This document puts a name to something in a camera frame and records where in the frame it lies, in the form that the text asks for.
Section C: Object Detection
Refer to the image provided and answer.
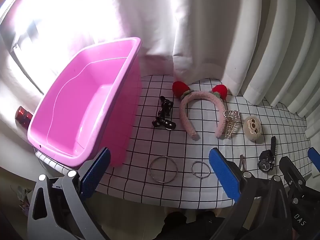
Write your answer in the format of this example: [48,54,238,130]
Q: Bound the black wristwatch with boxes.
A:
[257,136,277,172]

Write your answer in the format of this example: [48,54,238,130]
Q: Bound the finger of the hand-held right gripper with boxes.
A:
[307,147,320,167]
[279,156,312,198]

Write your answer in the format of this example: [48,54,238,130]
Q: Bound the red water bottle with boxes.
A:
[15,106,33,130]

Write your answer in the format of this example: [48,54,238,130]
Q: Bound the pink plastic tub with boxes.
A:
[27,37,143,169]

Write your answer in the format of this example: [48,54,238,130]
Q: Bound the grey metal hair clip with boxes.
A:
[239,154,248,172]

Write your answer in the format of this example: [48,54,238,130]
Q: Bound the white pleated curtain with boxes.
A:
[232,0,320,139]

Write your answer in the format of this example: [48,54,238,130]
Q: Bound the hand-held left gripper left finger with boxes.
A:
[27,147,112,240]

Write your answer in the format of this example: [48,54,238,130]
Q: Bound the small silver bangle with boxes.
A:
[190,161,212,179]

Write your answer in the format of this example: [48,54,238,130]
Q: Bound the pink strawberry headband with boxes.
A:
[172,81,228,140]

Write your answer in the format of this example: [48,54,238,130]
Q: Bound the black white checkered tablecloth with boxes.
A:
[35,74,316,209]

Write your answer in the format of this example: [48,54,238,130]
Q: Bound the white cloth backdrop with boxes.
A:
[0,0,240,140]

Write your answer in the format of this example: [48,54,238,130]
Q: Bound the round beige plush face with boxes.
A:
[243,116,262,139]

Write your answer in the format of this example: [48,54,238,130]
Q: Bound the large silver bangle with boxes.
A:
[149,156,178,183]

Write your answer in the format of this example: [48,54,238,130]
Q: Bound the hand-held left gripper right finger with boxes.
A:
[209,147,293,240]

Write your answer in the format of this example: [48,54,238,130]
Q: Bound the gold pearl claw clip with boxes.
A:
[222,109,240,139]

